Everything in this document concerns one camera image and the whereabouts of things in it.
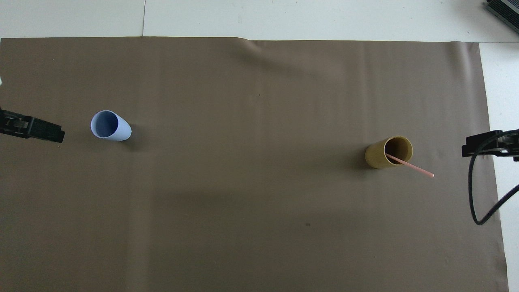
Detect mustard yellow cup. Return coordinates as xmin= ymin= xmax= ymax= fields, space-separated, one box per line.
xmin=365 ymin=135 xmax=414 ymax=170

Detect black cable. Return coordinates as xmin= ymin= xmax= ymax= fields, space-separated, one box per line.
xmin=468 ymin=129 xmax=519 ymax=226

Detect pink chopstick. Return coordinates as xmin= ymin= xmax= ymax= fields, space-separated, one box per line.
xmin=385 ymin=153 xmax=435 ymax=178

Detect black stand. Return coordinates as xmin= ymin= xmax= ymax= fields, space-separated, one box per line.
xmin=486 ymin=0 xmax=519 ymax=34

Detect light blue cup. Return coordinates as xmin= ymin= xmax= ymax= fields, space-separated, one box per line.
xmin=90 ymin=110 xmax=133 ymax=142

